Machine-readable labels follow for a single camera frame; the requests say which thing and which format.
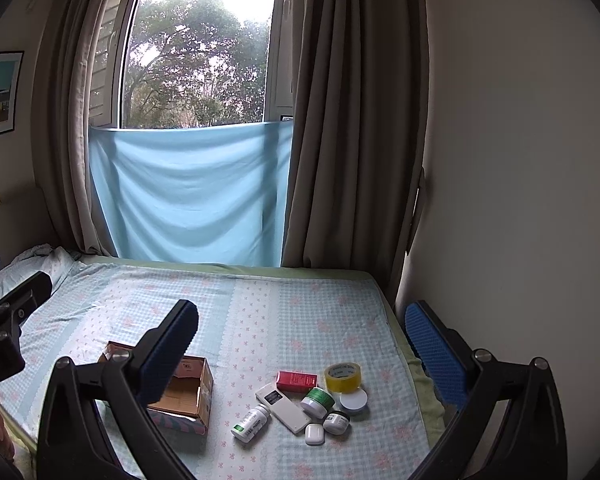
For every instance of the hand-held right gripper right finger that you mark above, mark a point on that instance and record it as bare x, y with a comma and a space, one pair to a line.
436, 355

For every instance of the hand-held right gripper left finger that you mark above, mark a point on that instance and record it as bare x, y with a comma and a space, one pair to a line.
167, 357

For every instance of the brown cardboard box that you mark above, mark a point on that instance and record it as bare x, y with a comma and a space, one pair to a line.
200, 385

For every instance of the white-lidded pale green jar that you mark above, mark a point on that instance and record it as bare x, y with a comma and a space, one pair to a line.
355, 401

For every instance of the yellow tape roll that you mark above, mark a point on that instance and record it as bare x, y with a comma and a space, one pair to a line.
342, 379

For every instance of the white pill bottle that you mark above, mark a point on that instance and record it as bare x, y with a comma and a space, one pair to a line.
250, 422

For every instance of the small black-lidded jar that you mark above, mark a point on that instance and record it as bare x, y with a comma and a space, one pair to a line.
336, 422

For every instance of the white jar with green label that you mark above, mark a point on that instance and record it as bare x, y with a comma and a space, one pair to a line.
317, 402

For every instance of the white remote control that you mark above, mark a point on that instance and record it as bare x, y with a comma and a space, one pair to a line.
285, 410

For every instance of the small red carton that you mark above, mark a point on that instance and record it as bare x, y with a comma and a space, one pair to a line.
295, 381

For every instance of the white earbuds case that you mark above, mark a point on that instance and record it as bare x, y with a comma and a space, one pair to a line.
314, 434

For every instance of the checked pillow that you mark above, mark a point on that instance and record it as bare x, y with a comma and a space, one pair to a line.
35, 265

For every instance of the checked floral bedsheet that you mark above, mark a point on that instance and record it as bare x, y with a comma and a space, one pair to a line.
290, 320

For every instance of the light blue hanging cloth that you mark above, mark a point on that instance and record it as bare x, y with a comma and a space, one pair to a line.
190, 195

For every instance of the beige curtain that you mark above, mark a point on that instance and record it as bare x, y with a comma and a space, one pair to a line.
65, 110
350, 110

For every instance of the window with white frame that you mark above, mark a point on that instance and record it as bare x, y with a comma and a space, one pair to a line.
195, 50

